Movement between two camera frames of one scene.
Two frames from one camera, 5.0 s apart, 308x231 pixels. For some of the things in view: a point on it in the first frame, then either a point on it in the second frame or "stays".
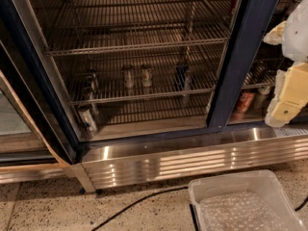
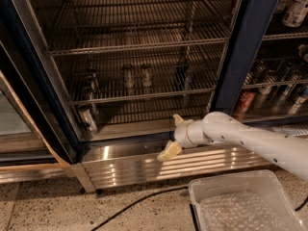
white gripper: x=297 y=38 → x=181 y=135
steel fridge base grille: x=133 y=162 stays
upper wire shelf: x=103 y=17 stays
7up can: x=128 y=76 stays
